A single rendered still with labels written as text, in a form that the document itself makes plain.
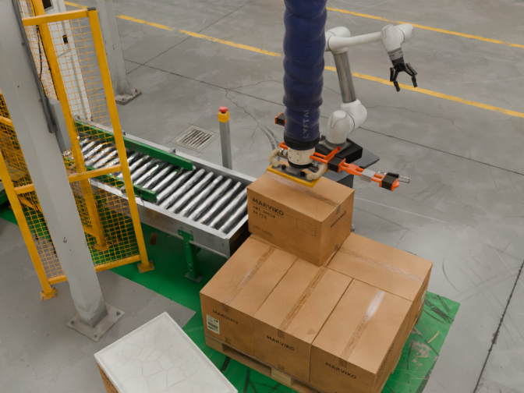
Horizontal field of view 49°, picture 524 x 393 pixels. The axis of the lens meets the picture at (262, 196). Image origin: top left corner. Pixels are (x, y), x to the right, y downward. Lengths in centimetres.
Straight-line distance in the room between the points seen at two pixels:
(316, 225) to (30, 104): 179
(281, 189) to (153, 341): 143
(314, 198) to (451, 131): 293
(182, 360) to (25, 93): 158
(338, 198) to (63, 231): 174
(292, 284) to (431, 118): 336
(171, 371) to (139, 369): 15
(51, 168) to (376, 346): 212
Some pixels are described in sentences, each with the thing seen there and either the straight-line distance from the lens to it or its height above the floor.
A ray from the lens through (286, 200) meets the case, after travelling 373.
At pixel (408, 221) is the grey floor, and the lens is 513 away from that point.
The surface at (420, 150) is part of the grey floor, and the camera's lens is 602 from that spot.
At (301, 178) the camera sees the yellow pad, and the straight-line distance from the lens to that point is 361.
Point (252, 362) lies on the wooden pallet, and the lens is 401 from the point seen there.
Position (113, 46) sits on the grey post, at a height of 65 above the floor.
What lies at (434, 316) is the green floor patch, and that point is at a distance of 441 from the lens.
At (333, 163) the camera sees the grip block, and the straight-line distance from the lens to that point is 354.
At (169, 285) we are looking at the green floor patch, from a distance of 455.
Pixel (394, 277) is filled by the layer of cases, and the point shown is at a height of 54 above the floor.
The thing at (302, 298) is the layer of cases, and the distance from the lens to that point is 366.
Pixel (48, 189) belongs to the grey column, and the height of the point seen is 128.
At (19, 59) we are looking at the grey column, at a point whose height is 206.
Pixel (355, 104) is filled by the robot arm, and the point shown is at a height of 113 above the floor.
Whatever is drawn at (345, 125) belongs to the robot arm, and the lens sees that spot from 427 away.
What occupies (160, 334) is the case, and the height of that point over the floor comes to 102.
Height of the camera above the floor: 330
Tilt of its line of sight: 39 degrees down
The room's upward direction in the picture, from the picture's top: 2 degrees counter-clockwise
